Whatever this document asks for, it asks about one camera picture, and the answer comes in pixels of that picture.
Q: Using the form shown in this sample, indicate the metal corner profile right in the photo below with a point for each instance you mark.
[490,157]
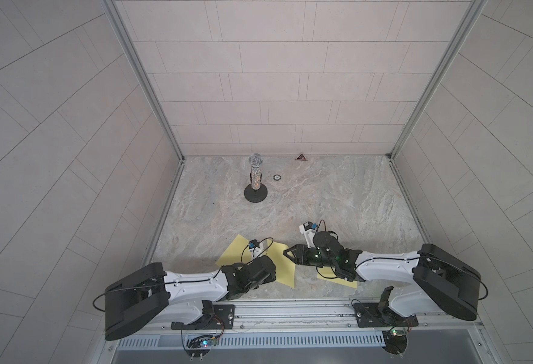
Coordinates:
[465,26]

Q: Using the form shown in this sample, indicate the metal corner profile left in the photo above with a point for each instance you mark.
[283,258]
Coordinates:
[127,44]

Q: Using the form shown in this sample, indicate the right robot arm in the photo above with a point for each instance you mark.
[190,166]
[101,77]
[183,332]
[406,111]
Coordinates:
[435,281]

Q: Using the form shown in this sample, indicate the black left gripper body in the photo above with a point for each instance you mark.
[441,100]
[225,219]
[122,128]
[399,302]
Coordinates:
[268,278]

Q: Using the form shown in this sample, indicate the black round-base stand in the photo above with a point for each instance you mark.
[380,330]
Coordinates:
[256,191]

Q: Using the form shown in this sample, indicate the vent grille strip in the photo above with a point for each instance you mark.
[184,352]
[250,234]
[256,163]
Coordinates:
[264,340]

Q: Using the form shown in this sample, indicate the yellow square paper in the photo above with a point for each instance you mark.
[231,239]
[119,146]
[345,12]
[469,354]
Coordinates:
[238,252]

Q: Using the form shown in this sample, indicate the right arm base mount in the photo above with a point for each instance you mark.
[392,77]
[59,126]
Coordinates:
[378,314]

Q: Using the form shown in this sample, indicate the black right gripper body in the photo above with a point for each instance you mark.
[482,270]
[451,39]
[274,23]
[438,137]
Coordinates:
[312,257]

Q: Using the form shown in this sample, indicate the right circuit board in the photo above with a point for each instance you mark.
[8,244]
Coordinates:
[395,342]

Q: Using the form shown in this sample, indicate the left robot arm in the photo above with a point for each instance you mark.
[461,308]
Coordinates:
[185,301]

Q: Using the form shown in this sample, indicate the left circuit board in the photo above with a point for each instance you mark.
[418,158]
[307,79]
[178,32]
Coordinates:
[199,342]

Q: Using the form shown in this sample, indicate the circuit board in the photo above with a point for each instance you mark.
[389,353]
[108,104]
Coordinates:
[199,342]
[395,342]

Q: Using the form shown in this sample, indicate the aluminium rail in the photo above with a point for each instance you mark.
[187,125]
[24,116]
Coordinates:
[310,315]

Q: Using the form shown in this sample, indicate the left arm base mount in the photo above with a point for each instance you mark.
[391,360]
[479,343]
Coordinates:
[213,316]

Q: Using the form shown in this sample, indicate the metal corner profile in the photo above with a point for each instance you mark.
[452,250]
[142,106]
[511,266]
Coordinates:
[465,26]
[127,44]

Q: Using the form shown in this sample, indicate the red triangular sticker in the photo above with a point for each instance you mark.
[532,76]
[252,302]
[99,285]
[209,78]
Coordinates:
[301,157]

